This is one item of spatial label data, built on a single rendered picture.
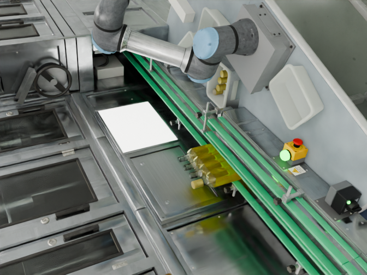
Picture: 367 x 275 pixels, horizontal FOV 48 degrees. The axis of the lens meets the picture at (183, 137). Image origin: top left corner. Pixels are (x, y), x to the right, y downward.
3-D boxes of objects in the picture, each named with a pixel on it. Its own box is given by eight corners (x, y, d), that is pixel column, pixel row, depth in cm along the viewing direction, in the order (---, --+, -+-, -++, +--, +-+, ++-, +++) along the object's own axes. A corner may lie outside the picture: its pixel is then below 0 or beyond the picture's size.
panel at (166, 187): (148, 103, 254) (94, 114, 239) (149, 99, 252) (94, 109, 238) (227, 203, 192) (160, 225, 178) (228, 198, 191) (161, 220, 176)
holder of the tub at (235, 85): (218, 100, 224) (206, 102, 221) (226, 53, 207) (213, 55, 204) (236, 117, 212) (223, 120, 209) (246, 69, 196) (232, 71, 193)
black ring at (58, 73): (71, 91, 252) (35, 97, 243) (69, 59, 240) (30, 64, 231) (73, 95, 249) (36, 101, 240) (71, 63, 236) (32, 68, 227)
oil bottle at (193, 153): (222, 148, 205) (184, 158, 196) (224, 138, 202) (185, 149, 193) (228, 154, 202) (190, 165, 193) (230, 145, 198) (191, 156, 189)
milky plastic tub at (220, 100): (219, 91, 221) (205, 94, 217) (225, 53, 207) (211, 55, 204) (237, 108, 209) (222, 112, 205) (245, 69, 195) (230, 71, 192)
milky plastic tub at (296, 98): (306, 127, 170) (289, 132, 166) (283, 81, 176) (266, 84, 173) (332, 108, 155) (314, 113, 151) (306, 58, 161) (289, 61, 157)
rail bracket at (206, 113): (214, 126, 207) (192, 132, 202) (219, 98, 197) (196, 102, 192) (217, 130, 205) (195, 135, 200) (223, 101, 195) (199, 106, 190)
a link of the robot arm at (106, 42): (221, 67, 168) (89, 24, 161) (209, 89, 180) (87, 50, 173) (225, 46, 174) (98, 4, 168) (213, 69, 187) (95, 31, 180)
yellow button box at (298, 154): (294, 151, 178) (280, 155, 175) (298, 138, 173) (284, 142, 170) (305, 161, 173) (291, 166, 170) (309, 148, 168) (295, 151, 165)
